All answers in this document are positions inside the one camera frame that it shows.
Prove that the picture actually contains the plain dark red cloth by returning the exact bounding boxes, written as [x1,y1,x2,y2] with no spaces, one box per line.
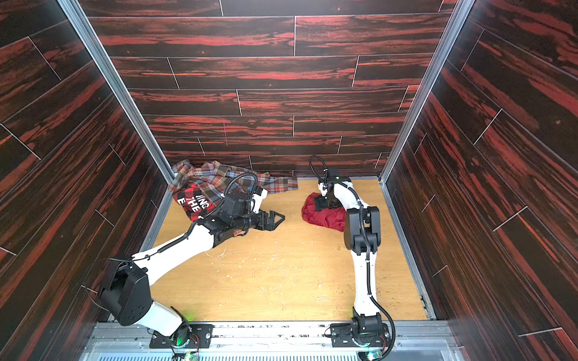
[301,193,346,233]

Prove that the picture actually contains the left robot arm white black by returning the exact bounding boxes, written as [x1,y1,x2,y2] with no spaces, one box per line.
[93,172,285,348]

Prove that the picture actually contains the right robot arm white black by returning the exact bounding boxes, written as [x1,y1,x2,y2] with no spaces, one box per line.
[309,155,397,360]

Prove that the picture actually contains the red black printed shirt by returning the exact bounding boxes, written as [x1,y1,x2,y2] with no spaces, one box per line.
[173,184,216,222]

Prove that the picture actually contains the plaid flannel shirt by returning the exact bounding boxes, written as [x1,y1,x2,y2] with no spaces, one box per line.
[169,160,298,203]

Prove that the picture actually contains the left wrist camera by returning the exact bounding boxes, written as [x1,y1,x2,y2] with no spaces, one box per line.
[218,187,268,218]

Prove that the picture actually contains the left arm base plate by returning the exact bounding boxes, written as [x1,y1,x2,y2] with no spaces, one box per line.
[149,323,214,350]

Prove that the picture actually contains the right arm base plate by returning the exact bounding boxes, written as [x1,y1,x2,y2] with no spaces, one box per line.
[324,322,391,349]

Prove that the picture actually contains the aluminium front rail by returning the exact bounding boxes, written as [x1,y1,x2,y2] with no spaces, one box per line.
[80,320,467,360]

